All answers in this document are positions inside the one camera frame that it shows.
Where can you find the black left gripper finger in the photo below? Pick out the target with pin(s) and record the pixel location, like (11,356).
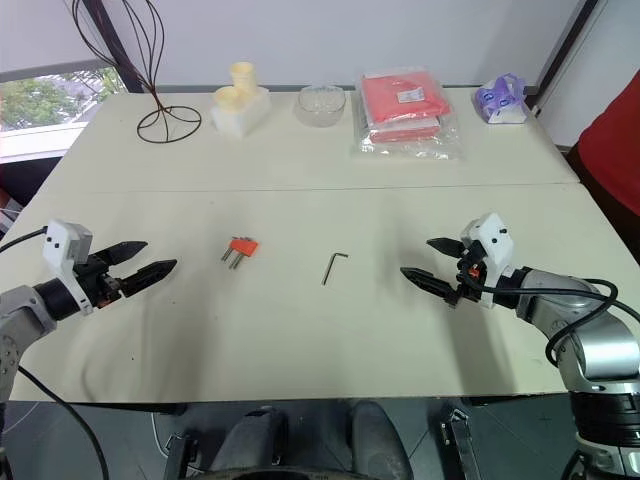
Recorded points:
(125,251)
(150,274)

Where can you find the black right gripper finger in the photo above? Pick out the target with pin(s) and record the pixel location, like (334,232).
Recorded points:
(430,282)
(447,246)

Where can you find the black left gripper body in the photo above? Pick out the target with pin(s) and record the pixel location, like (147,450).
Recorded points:
(100,280)

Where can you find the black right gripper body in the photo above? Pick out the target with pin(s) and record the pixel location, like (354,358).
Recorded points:
(472,272)

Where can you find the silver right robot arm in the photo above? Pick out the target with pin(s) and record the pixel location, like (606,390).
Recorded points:
(600,345)

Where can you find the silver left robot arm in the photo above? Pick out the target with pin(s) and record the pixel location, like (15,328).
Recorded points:
(20,315)

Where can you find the red hex key holder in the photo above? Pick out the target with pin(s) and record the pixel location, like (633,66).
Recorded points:
(244,245)

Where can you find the black hex key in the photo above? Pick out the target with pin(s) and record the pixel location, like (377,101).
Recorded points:
(328,270)

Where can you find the clear bag with red cloth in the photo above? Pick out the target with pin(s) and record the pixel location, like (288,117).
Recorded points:
(402,107)

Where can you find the purple and white packet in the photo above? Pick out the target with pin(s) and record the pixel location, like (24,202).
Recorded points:
(500,102)

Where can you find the window with green view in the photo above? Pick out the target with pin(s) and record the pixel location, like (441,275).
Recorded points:
(45,107)

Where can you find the dark rounded shape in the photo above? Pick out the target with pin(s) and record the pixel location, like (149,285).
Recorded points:
(252,440)
(377,440)

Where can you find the short cream plastic cup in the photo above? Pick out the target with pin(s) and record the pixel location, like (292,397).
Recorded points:
(230,99)

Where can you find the red fabric object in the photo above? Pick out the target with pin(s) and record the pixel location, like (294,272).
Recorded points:
(612,150)

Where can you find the clear glass bowl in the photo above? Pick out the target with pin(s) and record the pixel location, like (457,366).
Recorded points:
(320,107)

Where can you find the tall cream plastic cup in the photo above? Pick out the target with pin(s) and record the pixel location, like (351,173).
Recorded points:
(243,77)

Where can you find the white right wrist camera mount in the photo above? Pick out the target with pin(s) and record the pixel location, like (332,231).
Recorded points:
(492,235)

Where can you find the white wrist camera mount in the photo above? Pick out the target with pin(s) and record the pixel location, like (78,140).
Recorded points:
(62,245)
(492,235)

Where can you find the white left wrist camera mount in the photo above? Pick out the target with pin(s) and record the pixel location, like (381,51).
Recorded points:
(62,245)

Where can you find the metal bracket under table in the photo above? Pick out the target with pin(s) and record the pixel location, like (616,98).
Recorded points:
(460,445)
(179,457)

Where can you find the dark slanted frame post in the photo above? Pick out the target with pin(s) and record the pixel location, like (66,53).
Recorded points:
(567,45)
(116,50)

